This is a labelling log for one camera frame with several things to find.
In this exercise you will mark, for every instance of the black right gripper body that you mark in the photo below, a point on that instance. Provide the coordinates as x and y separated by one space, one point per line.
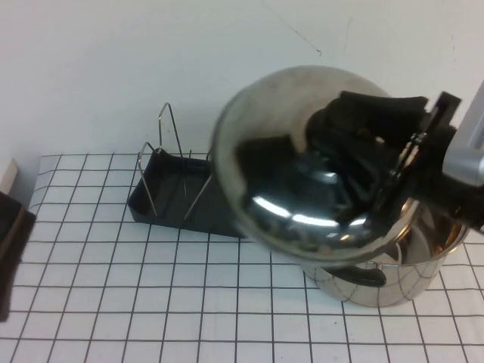
459 204

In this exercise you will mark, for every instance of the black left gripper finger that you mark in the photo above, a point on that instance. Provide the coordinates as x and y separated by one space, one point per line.
13 246

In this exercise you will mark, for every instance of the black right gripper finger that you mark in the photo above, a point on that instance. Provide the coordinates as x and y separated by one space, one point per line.
363 213
385 106

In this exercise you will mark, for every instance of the stainless steel pot lid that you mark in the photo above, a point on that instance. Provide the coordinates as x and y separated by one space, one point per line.
257 113

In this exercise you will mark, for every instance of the white black-grid tablecloth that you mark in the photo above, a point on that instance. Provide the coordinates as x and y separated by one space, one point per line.
113 302

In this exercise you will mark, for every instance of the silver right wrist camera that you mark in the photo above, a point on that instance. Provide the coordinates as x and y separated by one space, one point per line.
465 159

